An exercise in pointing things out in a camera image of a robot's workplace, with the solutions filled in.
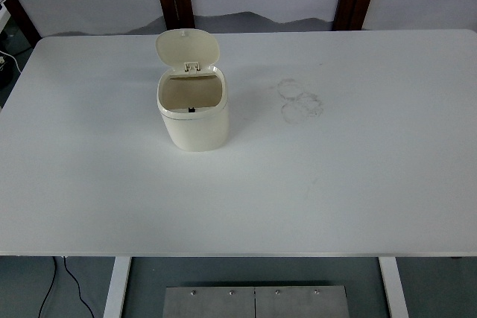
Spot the cream plastic trash can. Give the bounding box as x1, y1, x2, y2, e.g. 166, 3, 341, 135
156, 28, 230, 152

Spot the left white table leg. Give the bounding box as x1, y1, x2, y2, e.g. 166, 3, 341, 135
103, 256, 132, 318

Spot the white table leg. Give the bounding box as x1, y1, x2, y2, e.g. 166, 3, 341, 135
379, 257, 409, 318
103, 256, 132, 318

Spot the right white table leg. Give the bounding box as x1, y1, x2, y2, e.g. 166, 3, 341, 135
379, 257, 409, 318

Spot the grey metal base plate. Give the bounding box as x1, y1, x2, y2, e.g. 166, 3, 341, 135
163, 286, 350, 318

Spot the black floor cable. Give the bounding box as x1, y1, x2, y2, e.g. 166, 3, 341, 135
38, 256, 95, 318

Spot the far left dark post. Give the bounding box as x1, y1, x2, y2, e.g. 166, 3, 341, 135
4, 0, 42, 47

